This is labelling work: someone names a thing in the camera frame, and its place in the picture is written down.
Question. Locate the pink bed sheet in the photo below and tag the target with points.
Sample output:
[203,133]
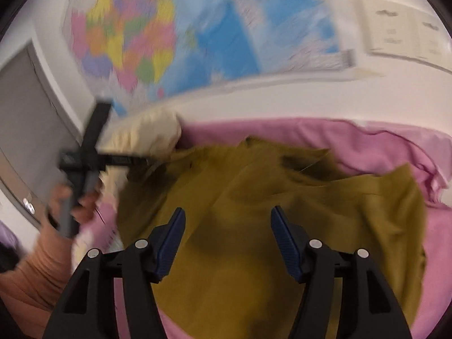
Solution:
[434,254]

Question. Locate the olive green coat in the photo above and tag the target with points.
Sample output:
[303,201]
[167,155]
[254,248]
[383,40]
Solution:
[254,190]

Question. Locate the pink white patterned cloth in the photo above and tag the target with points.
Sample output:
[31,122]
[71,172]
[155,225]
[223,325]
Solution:
[106,226]

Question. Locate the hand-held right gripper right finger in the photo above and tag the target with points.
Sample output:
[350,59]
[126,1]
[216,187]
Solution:
[286,242]

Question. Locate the grey cabinet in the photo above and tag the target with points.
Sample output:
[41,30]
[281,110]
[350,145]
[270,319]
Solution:
[31,120]

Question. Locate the cream pillow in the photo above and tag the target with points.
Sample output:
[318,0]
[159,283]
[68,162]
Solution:
[152,130]

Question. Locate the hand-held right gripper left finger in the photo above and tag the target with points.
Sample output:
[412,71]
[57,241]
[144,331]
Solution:
[171,245]

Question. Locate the person's left hand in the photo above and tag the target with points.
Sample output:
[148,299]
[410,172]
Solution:
[56,201]

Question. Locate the person's left forearm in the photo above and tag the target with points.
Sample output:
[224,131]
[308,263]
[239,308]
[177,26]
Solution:
[35,275]

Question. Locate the white wall panel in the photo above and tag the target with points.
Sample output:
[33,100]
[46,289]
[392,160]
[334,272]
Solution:
[395,28]

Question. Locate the blue world wall map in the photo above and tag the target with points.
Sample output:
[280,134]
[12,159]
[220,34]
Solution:
[254,31]

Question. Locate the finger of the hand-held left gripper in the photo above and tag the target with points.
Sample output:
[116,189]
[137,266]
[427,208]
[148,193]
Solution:
[123,159]

